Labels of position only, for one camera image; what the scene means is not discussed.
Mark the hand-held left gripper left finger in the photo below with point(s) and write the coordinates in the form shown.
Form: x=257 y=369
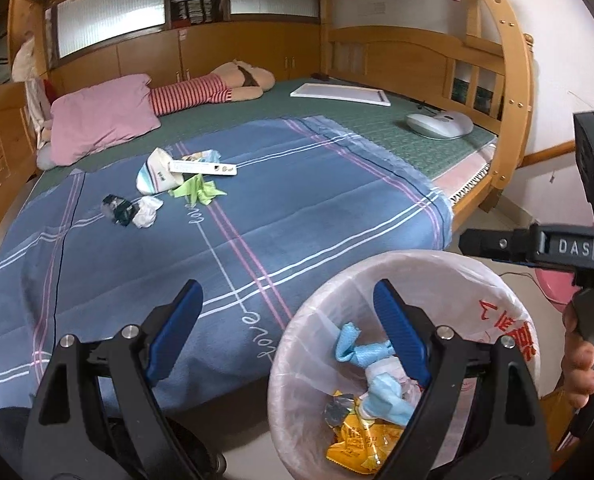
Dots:
x=174 y=331

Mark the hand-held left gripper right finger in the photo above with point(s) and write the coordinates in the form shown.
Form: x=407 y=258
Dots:
x=402 y=331

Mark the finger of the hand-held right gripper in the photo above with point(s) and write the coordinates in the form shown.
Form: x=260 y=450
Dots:
x=497 y=244

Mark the light blue face mask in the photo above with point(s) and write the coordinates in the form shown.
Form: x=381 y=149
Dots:
x=357 y=347

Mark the white plastic bag red contents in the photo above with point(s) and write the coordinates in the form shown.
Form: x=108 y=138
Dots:
x=406 y=385

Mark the small blue face mask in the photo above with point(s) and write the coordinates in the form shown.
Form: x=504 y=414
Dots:
x=387 y=400

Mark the yellow snack bag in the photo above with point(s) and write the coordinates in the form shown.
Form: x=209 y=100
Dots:
x=362 y=440

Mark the white plastic waste basket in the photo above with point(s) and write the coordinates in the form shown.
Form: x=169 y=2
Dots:
x=297 y=385

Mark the white tissue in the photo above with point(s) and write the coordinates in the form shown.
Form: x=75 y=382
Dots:
x=148 y=212

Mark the dark wrapper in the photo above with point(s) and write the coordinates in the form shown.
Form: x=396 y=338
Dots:
x=119 y=210

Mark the green tissue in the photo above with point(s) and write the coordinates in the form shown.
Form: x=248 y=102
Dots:
x=197 y=191

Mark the long white cardboard box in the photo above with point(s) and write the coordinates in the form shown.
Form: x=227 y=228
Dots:
x=207 y=167

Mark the white green snack packet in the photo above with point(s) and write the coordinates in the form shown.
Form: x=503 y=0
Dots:
x=204 y=155

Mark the person's right hand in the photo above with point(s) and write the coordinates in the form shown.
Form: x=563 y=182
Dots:
x=579 y=370

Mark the pink patterned bed sheet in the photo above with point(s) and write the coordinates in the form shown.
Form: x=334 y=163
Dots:
x=469 y=172

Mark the white massage pillow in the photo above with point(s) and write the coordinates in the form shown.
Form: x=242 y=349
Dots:
x=439 y=125

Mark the blue plaid blanket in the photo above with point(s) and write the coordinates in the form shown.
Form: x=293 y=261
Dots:
x=302 y=200

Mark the green patterned bed mat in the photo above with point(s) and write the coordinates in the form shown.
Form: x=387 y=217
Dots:
x=367 y=135

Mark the white flat board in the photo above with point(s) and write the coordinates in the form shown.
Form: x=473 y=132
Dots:
x=337 y=94

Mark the grey white plush toy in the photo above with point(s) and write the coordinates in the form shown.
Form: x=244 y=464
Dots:
x=44 y=152

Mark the pink pillow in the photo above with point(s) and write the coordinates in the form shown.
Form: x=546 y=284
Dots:
x=102 y=117

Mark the plush doll striped shirt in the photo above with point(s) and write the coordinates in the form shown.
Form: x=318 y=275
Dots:
x=197 y=92

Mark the white cloth bundle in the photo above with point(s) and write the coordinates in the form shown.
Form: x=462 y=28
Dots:
x=23 y=60

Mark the tall wooden wardrobe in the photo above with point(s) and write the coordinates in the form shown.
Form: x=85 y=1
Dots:
x=24 y=20

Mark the wooden wall rail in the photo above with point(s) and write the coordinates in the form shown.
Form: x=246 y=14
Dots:
x=547 y=155

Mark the wooden bunk bed frame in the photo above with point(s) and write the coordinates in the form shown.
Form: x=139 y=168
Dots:
x=392 y=57

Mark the white wall socket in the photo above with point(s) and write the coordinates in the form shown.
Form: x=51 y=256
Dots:
x=378 y=8

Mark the wooden wall cabinets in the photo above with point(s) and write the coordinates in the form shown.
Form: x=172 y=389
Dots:
x=202 y=52

